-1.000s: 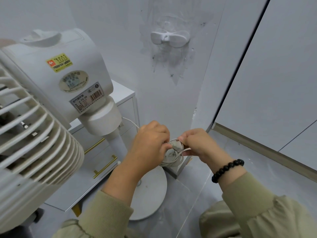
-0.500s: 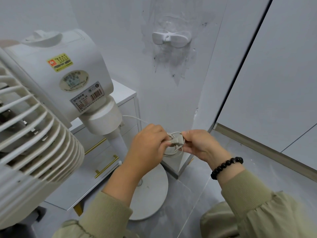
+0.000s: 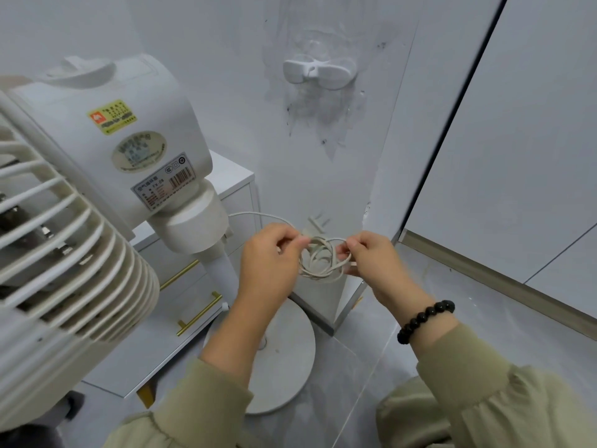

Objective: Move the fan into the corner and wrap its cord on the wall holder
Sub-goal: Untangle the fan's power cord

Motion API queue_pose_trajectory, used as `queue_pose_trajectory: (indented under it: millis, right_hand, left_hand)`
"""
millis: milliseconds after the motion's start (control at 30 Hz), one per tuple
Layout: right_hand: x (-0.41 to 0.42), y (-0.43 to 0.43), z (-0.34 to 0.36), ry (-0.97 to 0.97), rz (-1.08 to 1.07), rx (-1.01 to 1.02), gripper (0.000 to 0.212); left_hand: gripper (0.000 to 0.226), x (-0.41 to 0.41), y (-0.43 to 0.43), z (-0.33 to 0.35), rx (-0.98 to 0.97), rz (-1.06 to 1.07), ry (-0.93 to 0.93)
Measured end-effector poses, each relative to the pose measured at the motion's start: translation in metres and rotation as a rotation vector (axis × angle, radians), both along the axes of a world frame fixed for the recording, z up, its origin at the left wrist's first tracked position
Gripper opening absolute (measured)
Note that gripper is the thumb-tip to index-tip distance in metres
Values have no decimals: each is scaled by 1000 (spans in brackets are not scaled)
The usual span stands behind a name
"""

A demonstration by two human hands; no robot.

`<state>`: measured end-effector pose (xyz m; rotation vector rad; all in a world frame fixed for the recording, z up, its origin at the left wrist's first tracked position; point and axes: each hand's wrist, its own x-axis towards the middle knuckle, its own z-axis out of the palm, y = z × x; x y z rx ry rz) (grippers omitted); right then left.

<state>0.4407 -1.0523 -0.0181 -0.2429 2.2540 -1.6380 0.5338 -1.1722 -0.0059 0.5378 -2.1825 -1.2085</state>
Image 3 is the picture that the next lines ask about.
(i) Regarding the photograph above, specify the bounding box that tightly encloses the person's left hand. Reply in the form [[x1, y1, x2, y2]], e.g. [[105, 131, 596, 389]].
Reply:
[[231, 222, 311, 318]]

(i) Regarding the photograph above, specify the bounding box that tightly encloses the person's right hand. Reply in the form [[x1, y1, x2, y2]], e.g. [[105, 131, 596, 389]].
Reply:
[[335, 231, 428, 330]]

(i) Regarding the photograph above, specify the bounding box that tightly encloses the white power cable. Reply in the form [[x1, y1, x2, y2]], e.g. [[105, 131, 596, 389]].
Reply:
[[227, 211, 358, 281]]

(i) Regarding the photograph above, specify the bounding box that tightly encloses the white nightstand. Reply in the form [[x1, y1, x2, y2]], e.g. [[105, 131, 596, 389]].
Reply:
[[81, 150, 262, 409]]

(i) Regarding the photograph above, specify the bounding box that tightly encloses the white fan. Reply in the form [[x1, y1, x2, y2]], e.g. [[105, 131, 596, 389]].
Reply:
[[0, 53, 317, 432]]

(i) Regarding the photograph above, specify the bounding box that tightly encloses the person's left forearm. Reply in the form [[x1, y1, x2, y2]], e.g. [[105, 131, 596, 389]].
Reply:
[[151, 298, 283, 448]]

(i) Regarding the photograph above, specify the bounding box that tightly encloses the person's right forearm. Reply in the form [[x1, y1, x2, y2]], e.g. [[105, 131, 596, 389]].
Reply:
[[410, 317, 597, 448]]

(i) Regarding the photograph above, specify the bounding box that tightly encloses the person's right leg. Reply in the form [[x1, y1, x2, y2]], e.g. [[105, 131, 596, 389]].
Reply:
[[375, 375, 453, 448]]

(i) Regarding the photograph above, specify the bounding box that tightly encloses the white wardrobe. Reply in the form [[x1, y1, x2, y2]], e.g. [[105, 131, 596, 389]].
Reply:
[[399, 0, 597, 320]]

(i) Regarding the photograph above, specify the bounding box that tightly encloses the black bead bracelet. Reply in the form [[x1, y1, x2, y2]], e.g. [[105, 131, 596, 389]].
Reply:
[[397, 300, 456, 346]]

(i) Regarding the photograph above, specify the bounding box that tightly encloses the gold drawer handle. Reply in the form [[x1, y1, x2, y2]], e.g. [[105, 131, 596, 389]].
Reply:
[[176, 291, 223, 337], [159, 259, 200, 292]]

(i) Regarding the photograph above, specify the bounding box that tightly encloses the white wall hook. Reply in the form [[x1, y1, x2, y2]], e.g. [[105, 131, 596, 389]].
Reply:
[[282, 54, 359, 91]]

